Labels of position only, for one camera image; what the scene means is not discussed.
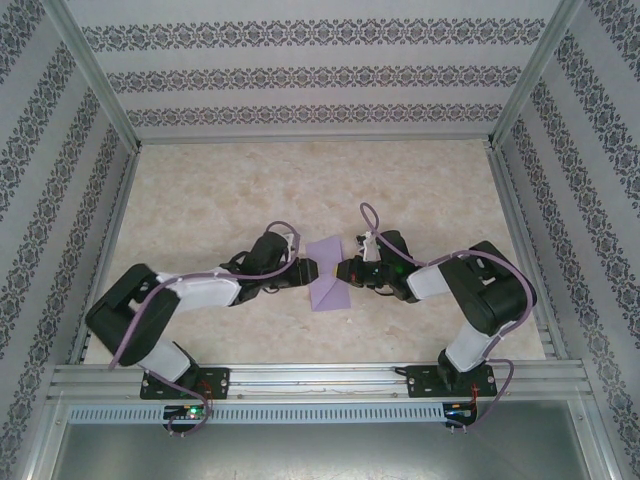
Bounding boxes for purple paper sheet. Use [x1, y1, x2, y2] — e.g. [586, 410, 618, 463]
[304, 238, 353, 312]

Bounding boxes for grey metal panel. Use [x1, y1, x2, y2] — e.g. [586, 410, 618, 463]
[49, 423, 594, 480]

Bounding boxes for aluminium mounting rail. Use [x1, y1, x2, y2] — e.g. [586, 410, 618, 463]
[47, 358, 595, 402]

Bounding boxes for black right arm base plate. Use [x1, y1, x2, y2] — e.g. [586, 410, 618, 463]
[405, 363, 499, 400]

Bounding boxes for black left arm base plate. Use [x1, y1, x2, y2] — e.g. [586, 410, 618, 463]
[141, 366, 232, 401]

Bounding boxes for slotted grey cable duct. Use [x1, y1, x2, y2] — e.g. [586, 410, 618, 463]
[67, 403, 447, 425]

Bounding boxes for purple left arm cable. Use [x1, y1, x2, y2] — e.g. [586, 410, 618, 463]
[108, 222, 301, 436]

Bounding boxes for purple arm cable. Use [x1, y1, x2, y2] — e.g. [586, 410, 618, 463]
[359, 202, 540, 432]
[108, 222, 301, 436]

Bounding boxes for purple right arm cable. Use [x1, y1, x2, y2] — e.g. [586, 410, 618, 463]
[359, 202, 540, 432]

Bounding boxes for aluminium side rail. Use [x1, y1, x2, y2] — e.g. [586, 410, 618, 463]
[485, 144, 571, 360]
[67, 149, 142, 365]

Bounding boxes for aluminium frame post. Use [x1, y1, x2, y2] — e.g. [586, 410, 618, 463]
[43, 0, 144, 154]
[569, 394, 629, 480]
[17, 392, 71, 480]
[485, 0, 586, 150]

